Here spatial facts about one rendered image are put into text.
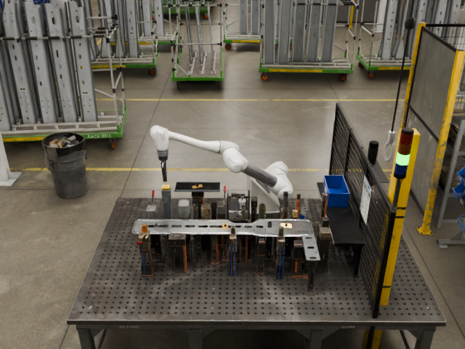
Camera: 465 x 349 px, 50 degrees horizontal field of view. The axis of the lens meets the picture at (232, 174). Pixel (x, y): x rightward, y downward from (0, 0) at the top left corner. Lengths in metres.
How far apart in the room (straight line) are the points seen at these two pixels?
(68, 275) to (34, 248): 0.66
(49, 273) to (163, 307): 1.92
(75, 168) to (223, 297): 3.15
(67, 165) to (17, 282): 1.61
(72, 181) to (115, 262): 2.41
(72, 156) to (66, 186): 0.42
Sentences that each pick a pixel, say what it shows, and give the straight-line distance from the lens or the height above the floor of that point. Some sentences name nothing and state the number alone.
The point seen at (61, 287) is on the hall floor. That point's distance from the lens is 5.06.
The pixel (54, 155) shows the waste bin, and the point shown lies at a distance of 6.10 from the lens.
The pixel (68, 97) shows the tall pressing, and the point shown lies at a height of 0.70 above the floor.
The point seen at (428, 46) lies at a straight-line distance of 5.92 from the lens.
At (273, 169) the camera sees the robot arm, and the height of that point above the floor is 1.10.
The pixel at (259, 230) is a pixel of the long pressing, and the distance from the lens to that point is 3.78.
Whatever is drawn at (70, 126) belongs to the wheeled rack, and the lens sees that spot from 7.82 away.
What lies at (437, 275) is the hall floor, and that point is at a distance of 5.31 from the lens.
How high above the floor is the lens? 3.15
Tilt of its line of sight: 28 degrees down
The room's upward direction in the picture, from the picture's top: straight up
